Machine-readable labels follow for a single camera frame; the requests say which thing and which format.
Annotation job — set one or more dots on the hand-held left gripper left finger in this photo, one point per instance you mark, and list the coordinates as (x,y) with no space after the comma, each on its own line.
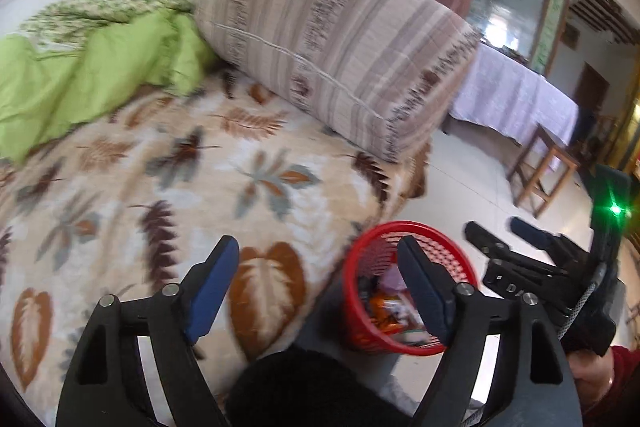
(210,287)

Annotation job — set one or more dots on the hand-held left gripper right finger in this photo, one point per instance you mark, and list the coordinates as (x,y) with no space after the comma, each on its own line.
(425,292)

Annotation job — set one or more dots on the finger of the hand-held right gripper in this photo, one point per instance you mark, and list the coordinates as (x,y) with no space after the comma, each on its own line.
(510,277)
(530,232)

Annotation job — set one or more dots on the pink wrapper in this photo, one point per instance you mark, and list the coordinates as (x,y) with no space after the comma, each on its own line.
(392,279)

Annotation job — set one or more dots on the orange snack bag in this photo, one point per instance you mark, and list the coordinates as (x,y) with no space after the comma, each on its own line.
(385,312)

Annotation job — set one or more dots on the red mesh basket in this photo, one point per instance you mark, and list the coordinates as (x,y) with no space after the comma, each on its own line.
(360,307)

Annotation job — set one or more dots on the person's right hand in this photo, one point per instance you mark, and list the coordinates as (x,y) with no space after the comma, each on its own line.
(592,372)

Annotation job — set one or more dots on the wooden stool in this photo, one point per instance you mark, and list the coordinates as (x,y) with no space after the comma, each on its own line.
(560,154)

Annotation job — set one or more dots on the grey quilted cloth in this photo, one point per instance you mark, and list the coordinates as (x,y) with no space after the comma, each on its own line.
(405,394)

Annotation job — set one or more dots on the leaf print fleece blanket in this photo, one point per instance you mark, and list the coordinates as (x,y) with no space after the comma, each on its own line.
(150,187)

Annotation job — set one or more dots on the silver bangle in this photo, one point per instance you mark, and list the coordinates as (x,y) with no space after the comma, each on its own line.
(609,384)

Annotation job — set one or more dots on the table with lilac tablecloth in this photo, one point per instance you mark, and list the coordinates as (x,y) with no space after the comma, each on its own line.
(510,92)

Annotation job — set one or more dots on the brown wooden door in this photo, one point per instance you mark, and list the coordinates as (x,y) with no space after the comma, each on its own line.
(592,92)

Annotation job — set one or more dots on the wooden lattice panel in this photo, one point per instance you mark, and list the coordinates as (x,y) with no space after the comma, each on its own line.
(600,14)

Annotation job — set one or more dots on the green quilt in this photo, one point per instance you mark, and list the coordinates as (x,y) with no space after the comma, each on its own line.
(75,77)

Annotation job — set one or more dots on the striped brown cushion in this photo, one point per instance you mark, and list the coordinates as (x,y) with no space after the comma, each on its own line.
(340,52)

